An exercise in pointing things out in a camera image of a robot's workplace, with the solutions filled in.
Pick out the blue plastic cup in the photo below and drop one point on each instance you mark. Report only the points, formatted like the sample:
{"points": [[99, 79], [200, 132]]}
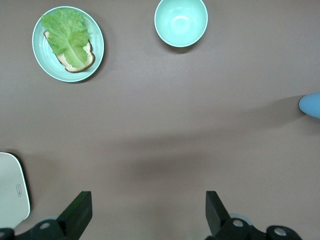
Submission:
{"points": [[312, 105]]}

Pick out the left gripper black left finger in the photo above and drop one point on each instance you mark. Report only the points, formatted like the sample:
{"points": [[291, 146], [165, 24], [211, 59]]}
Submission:
{"points": [[77, 215]]}

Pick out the mint green bowl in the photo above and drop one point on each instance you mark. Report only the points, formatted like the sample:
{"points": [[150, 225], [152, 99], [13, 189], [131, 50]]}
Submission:
{"points": [[181, 22]]}

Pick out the toasted bread slice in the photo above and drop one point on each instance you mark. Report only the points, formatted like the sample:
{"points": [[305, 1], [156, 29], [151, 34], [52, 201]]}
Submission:
{"points": [[87, 58]]}

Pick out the green lettuce leaf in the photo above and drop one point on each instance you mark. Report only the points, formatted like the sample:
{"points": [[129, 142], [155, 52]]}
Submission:
{"points": [[65, 32]]}

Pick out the cream toaster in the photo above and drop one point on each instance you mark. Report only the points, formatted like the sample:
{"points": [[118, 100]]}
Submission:
{"points": [[12, 187]]}

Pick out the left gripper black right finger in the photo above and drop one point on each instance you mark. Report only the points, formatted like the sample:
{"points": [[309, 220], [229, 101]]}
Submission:
{"points": [[218, 220]]}

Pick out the mint green plate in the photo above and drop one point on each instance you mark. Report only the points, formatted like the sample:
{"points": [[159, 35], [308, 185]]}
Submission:
{"points": [[41, 57]]}

